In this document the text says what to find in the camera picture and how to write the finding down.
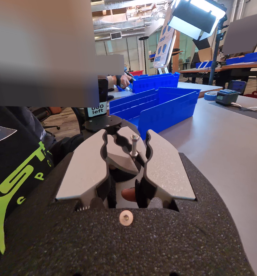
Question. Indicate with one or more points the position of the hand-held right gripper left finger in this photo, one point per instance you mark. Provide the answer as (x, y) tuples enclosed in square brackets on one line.
[(85, 170)]

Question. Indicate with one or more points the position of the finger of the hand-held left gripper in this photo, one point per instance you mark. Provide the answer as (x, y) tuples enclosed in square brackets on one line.
[(119, 159), (125, 131)]

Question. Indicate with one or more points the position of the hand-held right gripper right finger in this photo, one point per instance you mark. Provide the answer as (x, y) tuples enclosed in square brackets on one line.
[(167, 172)]

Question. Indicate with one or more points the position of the small steel nut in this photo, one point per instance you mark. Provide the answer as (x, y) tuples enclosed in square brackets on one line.
[(134, 138)]

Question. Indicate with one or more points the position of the small steel bolt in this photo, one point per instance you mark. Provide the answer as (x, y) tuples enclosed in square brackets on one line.
[(133, 147)]

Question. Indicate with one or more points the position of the blue plastic bin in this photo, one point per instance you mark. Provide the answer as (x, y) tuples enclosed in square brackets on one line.
[(167, 116), (154, 83)]

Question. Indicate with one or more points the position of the person's left forearm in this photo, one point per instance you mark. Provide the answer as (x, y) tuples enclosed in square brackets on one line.
[(65, 146)]

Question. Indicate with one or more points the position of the another person's forearm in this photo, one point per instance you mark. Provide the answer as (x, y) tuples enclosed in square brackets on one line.
[(111, 80)]

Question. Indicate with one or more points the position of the person's right hand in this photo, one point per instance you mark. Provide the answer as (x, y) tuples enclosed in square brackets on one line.
[(129, 195)]

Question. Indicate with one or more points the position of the black mesh office chair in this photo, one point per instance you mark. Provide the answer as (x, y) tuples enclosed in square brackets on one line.
[(55, 127)]

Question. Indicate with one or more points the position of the red plastic bin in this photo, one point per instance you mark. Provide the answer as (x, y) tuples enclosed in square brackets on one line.
[(138, 72)]

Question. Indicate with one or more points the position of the black hoodie with green print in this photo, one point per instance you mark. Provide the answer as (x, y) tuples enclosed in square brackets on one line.
[(22, 151)]

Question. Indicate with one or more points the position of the blue tape roll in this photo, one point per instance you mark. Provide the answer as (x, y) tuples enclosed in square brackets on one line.
[(206, 97)]

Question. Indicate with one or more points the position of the dark charger case with batteries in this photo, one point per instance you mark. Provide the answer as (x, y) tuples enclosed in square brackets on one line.
[(225, 100)]

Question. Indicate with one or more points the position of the black floor lamp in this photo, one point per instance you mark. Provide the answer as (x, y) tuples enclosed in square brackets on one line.
[(144, 38)]

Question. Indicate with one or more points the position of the wood-edged instruction board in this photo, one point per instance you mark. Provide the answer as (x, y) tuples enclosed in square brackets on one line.
[(163, 43)]

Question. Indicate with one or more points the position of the small blue bin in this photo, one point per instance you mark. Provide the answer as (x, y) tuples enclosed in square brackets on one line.
[(207, 64)]

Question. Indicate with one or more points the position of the red bag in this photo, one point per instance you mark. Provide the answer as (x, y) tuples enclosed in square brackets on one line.
[(249, 97)]

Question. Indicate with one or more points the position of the cardboard box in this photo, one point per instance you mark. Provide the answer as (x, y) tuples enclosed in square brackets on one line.
[(207, 55)]

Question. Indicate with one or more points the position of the black light stand pole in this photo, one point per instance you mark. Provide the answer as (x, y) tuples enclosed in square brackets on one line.
[(214, 60)]

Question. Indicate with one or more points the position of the wooden top desk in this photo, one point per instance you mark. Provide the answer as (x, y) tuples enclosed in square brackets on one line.
[(227, 68)]

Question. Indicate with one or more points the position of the studio light panel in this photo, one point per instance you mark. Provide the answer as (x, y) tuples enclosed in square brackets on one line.
[(195, 19)]

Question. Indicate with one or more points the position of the long blue bin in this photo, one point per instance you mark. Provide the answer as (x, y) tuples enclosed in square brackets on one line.
[(253, 57)]

